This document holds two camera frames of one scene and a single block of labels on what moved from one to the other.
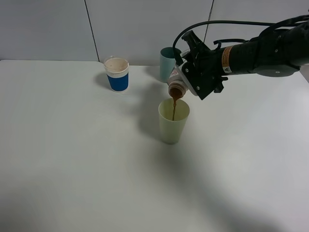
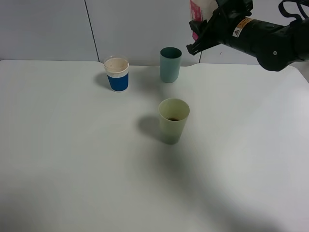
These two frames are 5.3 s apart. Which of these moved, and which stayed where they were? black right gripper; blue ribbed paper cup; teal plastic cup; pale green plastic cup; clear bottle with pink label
Moved: black right gripper; clear bottle with pink label
Stayed: teal plastic cup; pale green plastic cup; blue ribbed paper cup
